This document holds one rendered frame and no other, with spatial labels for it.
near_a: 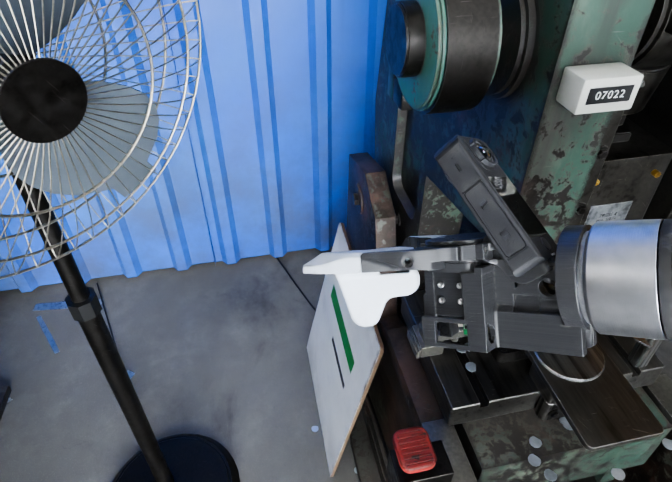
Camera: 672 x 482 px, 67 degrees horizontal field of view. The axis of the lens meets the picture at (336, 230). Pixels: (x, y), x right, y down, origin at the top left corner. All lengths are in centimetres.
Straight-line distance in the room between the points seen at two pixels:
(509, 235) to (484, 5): 32
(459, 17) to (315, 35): 124
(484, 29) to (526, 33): 6
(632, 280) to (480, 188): 11
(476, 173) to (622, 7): 31
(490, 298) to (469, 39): 32
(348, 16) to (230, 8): 39
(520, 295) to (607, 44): 34
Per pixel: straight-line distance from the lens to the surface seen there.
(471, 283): 38
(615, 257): 34
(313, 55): 184
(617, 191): 86
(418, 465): 88
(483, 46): 61
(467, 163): 38
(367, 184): 118
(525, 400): 108
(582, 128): 68
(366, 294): 39
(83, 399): 202
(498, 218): 37
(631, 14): 65
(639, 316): 35
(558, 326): 38
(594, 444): 95
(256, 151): 199
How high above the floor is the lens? 154
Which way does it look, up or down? 39 degrees down
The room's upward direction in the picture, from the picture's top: straight up
